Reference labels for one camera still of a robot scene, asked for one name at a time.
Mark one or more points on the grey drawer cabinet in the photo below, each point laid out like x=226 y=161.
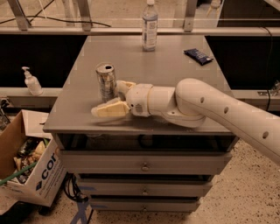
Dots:
x=75 y=129

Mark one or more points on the bottom grey drawer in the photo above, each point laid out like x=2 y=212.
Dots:
x=149 y=205

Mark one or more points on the white pump sanitizer bottle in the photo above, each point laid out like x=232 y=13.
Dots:
x=32 y=82

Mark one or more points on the green stick in box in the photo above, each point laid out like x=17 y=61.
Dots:
x=18 y=173

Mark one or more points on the grey drawer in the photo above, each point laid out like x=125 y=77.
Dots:
x=132 y=187
x=149 y=205
x=144 y=163

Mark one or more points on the white cardboard box with items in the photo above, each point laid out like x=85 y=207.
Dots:
x=22 y=143

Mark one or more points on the clear plastic water bottle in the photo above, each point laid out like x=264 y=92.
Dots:
x=150 y=26

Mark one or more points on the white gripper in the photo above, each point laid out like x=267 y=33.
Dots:
x=139 y=98

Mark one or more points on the blue rxbar blueberry wrapper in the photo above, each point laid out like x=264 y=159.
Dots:
x=198 y=56

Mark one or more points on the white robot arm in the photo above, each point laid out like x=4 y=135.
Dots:
x=192 y=101

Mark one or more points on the top grey drawer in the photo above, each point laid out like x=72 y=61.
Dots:
x=144 y=163

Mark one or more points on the silver redbull can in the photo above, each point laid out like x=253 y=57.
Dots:
x=107 y=81

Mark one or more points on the middle grey drawer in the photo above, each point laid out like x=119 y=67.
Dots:
x=132 y=187

